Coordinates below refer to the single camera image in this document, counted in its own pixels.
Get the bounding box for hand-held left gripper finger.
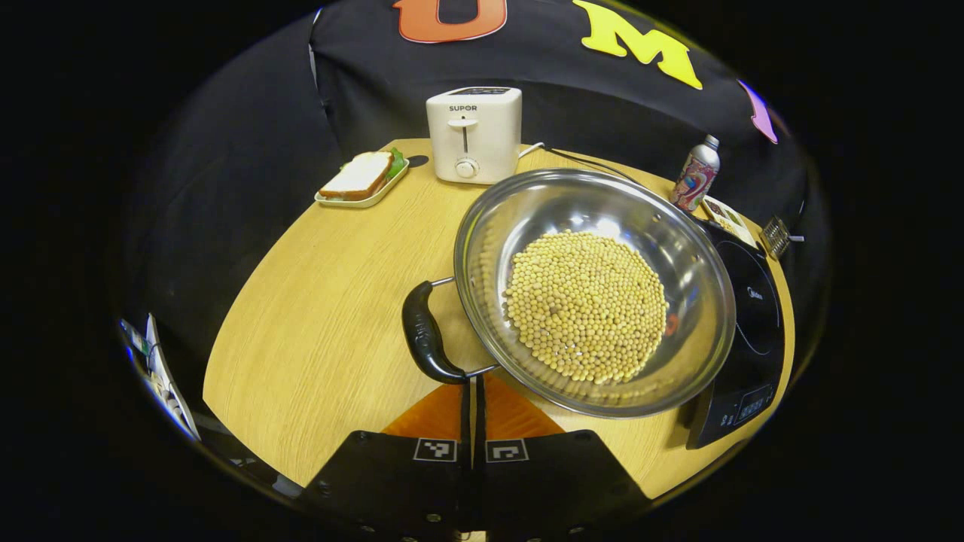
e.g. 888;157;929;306
297;373;477;542
476;373;652;542

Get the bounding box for stainless steel pot black handles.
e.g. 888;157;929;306
401;167;737;419

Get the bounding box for black induction cooktop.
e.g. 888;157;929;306
682;218;786;450

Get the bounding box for pile of soybeans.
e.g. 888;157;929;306
502;230;669;385

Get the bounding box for white rectangular sandwich tray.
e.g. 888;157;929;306
314;154;411;209

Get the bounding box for sandwich with lettuce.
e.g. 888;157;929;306
319;148;407;202

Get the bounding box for white toaster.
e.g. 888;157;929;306
426;86;523;186

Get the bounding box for white divided seasoning tray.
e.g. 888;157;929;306
700;194;758;249

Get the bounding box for silver bottle with colourful label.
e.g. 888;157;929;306
670;135;721;213

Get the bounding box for black backdrop cloth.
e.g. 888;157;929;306
120;0;829;407

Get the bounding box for black power cable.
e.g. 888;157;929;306
542;147;641;185

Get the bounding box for wire mesh utensil holder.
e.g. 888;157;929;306
759;216;792;260

